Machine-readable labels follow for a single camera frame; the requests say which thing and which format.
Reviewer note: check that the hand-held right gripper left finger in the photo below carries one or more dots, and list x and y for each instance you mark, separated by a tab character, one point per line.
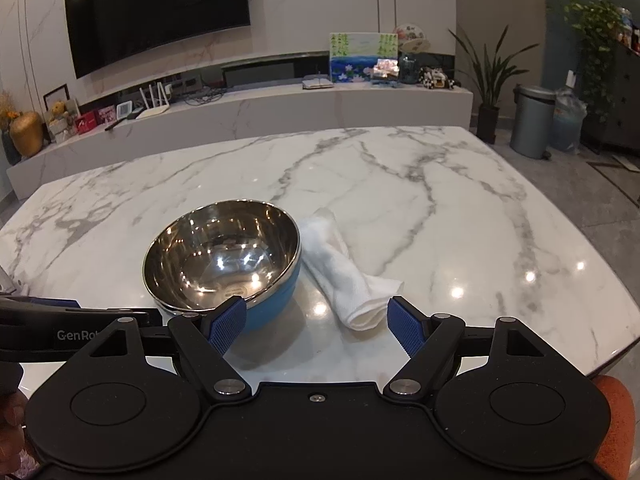
226	327

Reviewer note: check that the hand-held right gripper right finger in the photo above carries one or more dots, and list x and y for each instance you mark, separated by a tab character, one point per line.
406	331

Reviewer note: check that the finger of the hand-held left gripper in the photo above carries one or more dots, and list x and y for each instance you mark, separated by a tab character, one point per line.
147	319

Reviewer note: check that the steel bowl with blue outside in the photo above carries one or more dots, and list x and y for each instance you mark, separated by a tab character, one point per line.
220	255

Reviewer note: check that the white towel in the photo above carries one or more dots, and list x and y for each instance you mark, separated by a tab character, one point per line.
345	280

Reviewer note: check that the person's left hand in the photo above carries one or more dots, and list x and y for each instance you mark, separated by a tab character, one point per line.
10	415

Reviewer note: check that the gold vase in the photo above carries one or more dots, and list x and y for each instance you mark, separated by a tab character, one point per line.
26	135

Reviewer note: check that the red box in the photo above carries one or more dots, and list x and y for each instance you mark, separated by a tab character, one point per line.
86	124

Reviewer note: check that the white router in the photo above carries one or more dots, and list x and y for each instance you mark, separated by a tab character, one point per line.
152	110

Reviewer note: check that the small white display clock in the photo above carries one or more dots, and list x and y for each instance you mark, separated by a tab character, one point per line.
123	110

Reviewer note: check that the teddy bear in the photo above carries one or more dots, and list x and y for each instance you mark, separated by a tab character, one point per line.
59	112

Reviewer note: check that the dried flower bunch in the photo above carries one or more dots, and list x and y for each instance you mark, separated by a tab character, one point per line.
7	110

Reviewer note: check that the tall-leaf potted plant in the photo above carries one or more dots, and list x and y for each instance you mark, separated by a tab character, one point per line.
487	120

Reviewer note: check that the marble television bench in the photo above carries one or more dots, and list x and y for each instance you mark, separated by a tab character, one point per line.
300	107

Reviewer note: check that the orange round cushion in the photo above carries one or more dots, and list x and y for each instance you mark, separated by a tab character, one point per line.
622	425

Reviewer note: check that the grey metal trash can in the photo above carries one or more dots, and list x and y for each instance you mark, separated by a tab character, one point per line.
532	125

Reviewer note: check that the black and white toy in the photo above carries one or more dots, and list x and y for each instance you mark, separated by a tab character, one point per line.
436	79

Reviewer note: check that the black soundbar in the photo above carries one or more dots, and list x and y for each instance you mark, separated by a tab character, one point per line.
257	72

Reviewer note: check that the glass jar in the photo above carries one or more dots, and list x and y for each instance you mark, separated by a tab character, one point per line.
408	71

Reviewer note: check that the shiny foil box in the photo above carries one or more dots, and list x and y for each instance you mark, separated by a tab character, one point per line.
386	71

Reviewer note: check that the lotus pond painting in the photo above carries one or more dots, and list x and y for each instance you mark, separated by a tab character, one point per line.
357	57

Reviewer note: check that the round printed hand fan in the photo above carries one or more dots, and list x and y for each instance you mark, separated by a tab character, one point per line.
412	37

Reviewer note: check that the dark grey cabinet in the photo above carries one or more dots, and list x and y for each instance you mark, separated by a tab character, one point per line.
625	100

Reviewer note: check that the green ivy plant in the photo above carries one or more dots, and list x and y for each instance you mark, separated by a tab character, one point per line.
595	45

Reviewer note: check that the black picture frame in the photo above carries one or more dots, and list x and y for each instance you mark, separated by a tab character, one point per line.
52	94

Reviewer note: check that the black wall television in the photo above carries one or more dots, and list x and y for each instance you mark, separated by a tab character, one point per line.
155	10

